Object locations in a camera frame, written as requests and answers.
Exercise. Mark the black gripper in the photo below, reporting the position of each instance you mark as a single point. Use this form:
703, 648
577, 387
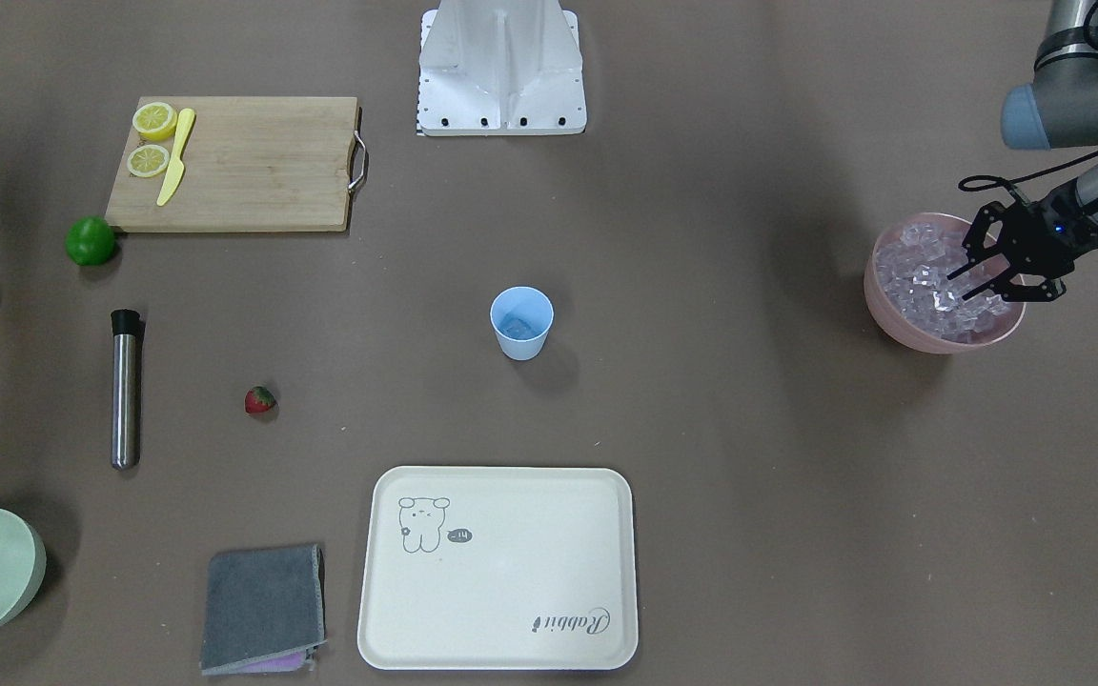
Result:
1035, 242

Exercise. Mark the light blue plastic cup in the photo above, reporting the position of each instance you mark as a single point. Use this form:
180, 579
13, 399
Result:
521, 317

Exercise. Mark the red strawberry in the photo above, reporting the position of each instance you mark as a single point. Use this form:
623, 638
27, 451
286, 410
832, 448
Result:
259, 400

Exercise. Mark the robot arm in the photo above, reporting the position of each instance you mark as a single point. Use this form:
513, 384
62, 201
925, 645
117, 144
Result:
1058, 109

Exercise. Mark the pink bowl of ice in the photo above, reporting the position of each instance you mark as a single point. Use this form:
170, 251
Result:
910, 295

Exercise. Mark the cream rabbit tray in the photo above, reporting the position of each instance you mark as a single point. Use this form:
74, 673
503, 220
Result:
500, 568

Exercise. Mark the wooden cutting board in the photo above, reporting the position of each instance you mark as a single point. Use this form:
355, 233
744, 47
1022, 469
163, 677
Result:
253, 164

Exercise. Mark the grey folded cloth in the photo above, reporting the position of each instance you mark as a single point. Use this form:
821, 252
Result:
264, 611

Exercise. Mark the yellow plastic knife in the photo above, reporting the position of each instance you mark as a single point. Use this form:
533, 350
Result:
176, 169

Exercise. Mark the lower lemon half slice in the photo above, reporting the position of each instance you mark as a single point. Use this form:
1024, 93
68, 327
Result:
148, 161

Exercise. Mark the lemon half slice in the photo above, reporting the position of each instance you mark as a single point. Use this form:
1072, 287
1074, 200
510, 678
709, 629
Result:
148, 161
155, 122

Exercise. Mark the upper lemon half slice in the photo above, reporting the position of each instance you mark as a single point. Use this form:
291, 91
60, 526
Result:
155, 122

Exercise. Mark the green lime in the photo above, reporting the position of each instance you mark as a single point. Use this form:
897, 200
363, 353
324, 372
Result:
90, 241

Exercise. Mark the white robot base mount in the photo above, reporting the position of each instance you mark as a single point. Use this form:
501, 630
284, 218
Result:
500, 68

